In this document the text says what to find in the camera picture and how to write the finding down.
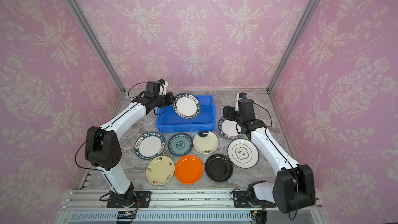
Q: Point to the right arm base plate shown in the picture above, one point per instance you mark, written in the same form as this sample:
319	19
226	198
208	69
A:
245	199

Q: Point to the teal patterned plate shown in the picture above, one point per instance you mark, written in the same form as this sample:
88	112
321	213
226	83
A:
180	144

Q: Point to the orange plate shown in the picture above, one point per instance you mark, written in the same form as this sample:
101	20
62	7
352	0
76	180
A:
189	169

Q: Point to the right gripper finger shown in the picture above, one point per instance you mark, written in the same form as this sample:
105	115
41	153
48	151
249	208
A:
227	113
233	115

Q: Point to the green rim plate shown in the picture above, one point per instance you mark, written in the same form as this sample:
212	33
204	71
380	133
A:
187	106
229	129
149	145

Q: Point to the black plate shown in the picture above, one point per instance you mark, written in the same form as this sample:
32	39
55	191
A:
218	167

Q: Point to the cream floral plate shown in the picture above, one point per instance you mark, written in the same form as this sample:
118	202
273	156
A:
160	170

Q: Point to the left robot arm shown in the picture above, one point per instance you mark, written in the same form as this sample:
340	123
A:
102	148

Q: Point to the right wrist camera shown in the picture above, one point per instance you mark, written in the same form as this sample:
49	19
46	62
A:
239	96

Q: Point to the white plate quatrefoil emblem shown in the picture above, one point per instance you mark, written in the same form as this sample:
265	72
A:
243	153

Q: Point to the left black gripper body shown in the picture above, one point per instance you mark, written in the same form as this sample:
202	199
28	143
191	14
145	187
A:
159	100

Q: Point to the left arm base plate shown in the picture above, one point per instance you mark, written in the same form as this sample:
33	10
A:
138	199

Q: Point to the left aluminium corner post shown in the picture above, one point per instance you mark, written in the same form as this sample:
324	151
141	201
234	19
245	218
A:
81	19

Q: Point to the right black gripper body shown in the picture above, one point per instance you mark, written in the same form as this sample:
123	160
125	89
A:
230	114

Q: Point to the aluminium corner post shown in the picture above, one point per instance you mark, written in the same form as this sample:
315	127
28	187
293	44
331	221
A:
81	19
298	31

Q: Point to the aluminium front rail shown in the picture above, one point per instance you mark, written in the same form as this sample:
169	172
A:
186	206

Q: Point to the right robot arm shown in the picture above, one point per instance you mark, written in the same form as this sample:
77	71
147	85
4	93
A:
294	186

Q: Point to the right aluminium corner post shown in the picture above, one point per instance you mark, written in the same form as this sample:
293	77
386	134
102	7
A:
298	31

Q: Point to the blue plastic bin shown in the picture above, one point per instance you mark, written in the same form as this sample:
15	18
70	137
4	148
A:
168	121

